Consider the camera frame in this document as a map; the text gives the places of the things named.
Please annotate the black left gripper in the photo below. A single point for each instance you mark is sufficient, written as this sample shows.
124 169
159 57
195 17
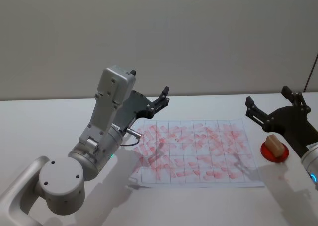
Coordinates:
139 104

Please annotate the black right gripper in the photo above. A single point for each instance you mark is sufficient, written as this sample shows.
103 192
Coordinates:
293 126

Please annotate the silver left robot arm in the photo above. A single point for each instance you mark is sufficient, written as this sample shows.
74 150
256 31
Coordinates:
62 183

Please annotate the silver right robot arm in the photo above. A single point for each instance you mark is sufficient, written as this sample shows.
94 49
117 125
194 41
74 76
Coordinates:
310 162

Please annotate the beige block stamp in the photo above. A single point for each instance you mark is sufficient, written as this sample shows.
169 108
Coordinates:
274 145

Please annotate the round red dish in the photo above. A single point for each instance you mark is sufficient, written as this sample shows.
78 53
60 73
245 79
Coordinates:
267 152

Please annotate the gridded paper with red marks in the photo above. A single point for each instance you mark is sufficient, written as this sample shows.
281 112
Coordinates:
198 156

